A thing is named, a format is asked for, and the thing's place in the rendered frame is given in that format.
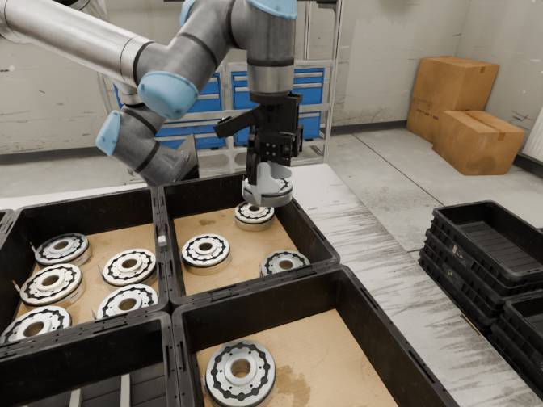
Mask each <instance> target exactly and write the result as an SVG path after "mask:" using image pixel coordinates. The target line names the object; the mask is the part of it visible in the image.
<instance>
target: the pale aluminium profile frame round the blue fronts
mask: <svg viewBox="0 0 543 407"><path fill-rule="evenodd" d="M98 2H99V5H100V7H101V8H102V9H103V11H104V13H105V14H106V16H107V17H108V14H107V8H106V5H105V1H104V0H98ZM311 4H312V1H311V2H306V3H305V34H304V52H303V60H309V33H310V18H311ZM343 5H344V0H338V1H337V2H336V12H335V29H334V37H333V46H332V55H331V60H332V61H333V67H330V79H324V83H329V90H328V98H327V103H322V104H310V105H300V106H299V112H309V111H326V123H325V124H320V128H325V132H324V134H323V133H322V132H321V131H320V133H319V139H313V138H311V139H303V143H302V146H310V147H311V149H312V150H313V151H314V152H315V153H316V154H317V155H318V157H304V158H296V159H291V165H299V164H306V163H315V162H321V163H322V164H324V163H325V164H327V160H328V153H329V144H330V130H331V121H332V114H333V106H334V97H335V83H336V74H337V67H338V59H339V44H340V36H341V28H342V20H343ZM335 60H336V65H335ZM221 64H222V69H223V72H222V76H223V85H222V84H221V89H224V96H225V111H206V112H194V113H186V114H185V115H184V117H183V118H181V119H179V120H169V119H166V121H165V122H177V121H188V120H210V119H221V118H227V117H229V116H231V117H233V116H236V115H238V114H240V113H242V112H244V111H247V110H249V109H241V110H231V104H230V92H229V89H232V84H229V70H228V57H227V55H226V56H225V58H224V60H223V61H222V63H221ZM225 66H226V72H225ZM94 72H95V77H96V81H97V83H98V87H99V92H100V94H101V98H102V100H103V106H104V109H105V112H106V115H107V117H108V116H109V115H110V114H111V113H112V105H111V102H110V99H109V96H108V95H116V92H115V91H114V90H107V87H106V84H105V81H104V78H103V77H102V74H101V73H100V72H99V71H98V72H99V77H98V74H97V71H96V70H94ZM165 122H164V123H165ZM234 141H235V136H229V137H227V138H225V146H223V147H222V148H218V147H214V148H211V149H202V150H197V155H198V157H201V156H209V155H218V154H224V155H226V158H227V162H228V164H227V165H226V166H218V167H211V168H203V169H199V171H200V175H202V174H216V173H225V172H230V173H235V171H239V170H246V164H241V165H239V164H238V163H236V162H235V160H234V158H235V156H236V155H237V154H238V153H243V152H247V145H243V146H236V147H234ZM317 145H323V151H321V150H320V148H319V147H317ZM120 166H121V169H122V172H123V176H124V181H125V183H126V185H132V184H133V183H134V182H142V181H144V180H143V179H142V178H141V176H140V175H135V174H133V171H132V170H130V169H129V168H128V167H127V166H125V165H123V164H122V163H120Z"/></svg>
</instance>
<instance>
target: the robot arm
mask: <svg viewBox="0 0 543 407"><path fill-rule="evenodd" d="M296 19H297V0H186V1H185V2H184V4H183V5H182V12H181V15H180V26H181V30H180V31H179V33H178V34H177V35H176V37H175V38H174V39H173V40H172V41H171V42H170V44H169V45H168V46H165V45H163V44H159V43H157V42H155V41H153V40H150V39H147V38H145V37H143V36H139V35H138V34H135V33H133V32H130V31H127V30H125V29H123V28H121V27H117V26H115V25H113V24H112V23H111V21H110V20H109V18H108V17H107V16H106V14H105V13H104V11H103V9H102V8H101V7H100V5H99V4H98V3H97V1H96V0H0V36H1V37H3V38H6V39H8V40H10V41H13V42H15V43H20V44H26V43H33V44H35V45H38V46H40V47H41V48H45V49H47V50H49V51H51V52H54V53H56V54H59V55H61V56H63V57H66V58H68V59H70V60H72V61H76V62H77V63H79V64H82V65H84V66H87V67H89V68H91V69H94V70H96V71H99V72H100V73H104V74H106V75H107V76H108V77H109V78H110V79H111V80H112V82H113V83H114V84H115V85H116V87H117V88H118V89H119V90H118V96H119V98H120V100H121V101H122V103H123V104H124V105H123V107H122V108H121V110H120V111H116V110H114V111H112V113H111V114H110V115H109V116H108V118H107V119H106V121H105V123H104V124H103V126H102V128H101V130H100V132H99V134H98V136H97V139H96V145H97V146H98V148H99V149H101V150H102V151H104V152H105V153H106V154H107V155H108V156H109V157H110V156H111V157H113V158H114V159H116V160H117V161H118V162H120V163H122V164H123V165H125V166H127V167H128V168H129V169H130V170H132V171H134V172H135V173H137V174H139V175H140V176H141V178H142V179H143V180H144V181H145V183H146V184H147V185H148V186H149V187H156V188H157V189H158V187H159V186H160V185H162V184H165V183H171V182H172V181H173V180H174V179H175V177H176V176H177V174H178V173H179V172H180V170H181V168H182V167H183V163H184V162H185V157H186V156H185V154H184V153H182V152H181V151H179V150H177V149H172V148H171V147H168V146H165V145H162V144H161V143H159V142H158V141H156V140H155V139H154V137H155V135H156V134H157V132H158V131H159V129H160V128H161V126H162V125H163V124H164V122H165V121H166V119H169V120H179V119H181V118H183V117H184V115H185V114H186V113H187V112H188V111H189V110H190V108H191V107H192V105H193V104H194V103H196V101H197V99H198V98H199V95H200V93H201V91H202V90H203V89H204V87H205V86H206V84H207V83H208V81H209V79H210V78H211V77H212V75H213V74H214V73H215V71H216V70H217V68H218V67H219V65H220V64H221V63H222V61H223V60H224V58H225V56H226V55H227V53H228V52H229V50H230V49H241V50H246V57H247V83H248V89H249V90H250V101H251V102H253V103H259V105H258V106H256V107H253V108H251V109H249V110H247V111H244V112H242V113H240V114H238V115H236V116H233V117H231V116H229V117H227V118H223V119H222V120H221V121H219V122H217V123H218V124H217V125H216V126H214V127H213V129H214V131H215V133H216V134H217V137H218V139H221V138H223V137H224V138H227V137H229V136H233V135H234V134H235V133H237V132H238V131H240V130H242V129H244V128H248V127H250V133H249V135H248V138H247V156H246V173H247V179H248V183H249V184H250V189H251V192H252V194H253V196H254V197H255V201H256V203H257V204H259V205H260V204H261V194H274V193H278V192H280V189H281V185H280V183H279V182H277V181H276V180H275V179H282V178H290V177H291V176H292V171H291V170H290V169H289V168H287V167H286V166H291V158H292V157H297V156H298V155H299V152H302V143H303V130H304V125H302V124H298V121H299V106H300V103H302V98H303V94H301V93H293V92H292V89H293V77H294V57H295V37H296ZM300 136H301V145H300ZM287 158H288V159H287ZM259 159H260V160H259Z"/></svg>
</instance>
